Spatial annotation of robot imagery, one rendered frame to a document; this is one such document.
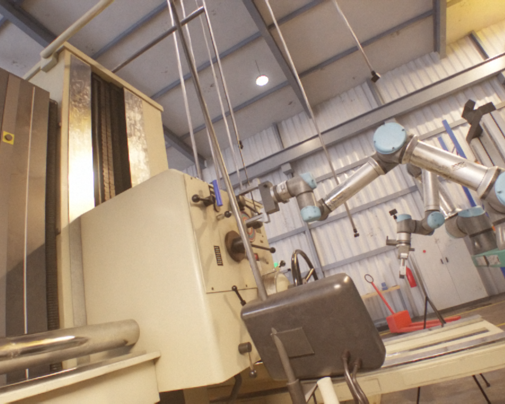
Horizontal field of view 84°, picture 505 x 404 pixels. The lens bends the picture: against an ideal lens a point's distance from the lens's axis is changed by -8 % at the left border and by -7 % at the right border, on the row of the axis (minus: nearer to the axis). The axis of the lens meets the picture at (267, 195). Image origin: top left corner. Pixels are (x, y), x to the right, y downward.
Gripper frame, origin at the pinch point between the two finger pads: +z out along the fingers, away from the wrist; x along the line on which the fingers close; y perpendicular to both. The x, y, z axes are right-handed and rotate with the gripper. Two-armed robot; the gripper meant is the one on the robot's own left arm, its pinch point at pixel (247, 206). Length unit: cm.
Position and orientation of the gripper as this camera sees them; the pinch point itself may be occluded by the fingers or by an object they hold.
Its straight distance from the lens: 131.0
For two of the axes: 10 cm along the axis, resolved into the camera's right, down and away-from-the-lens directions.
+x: 2.5, 9.0, -3.4
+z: -8.8, 3.6, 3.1
